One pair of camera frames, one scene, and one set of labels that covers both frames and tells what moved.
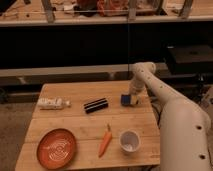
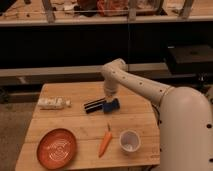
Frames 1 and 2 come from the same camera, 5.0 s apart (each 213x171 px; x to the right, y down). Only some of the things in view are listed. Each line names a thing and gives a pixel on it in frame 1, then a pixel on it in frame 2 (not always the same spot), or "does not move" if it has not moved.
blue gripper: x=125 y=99 to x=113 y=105
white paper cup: x=130 y=141 does not move
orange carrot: x=105 y=141 does not move
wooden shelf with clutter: x=17 y=13 does not move
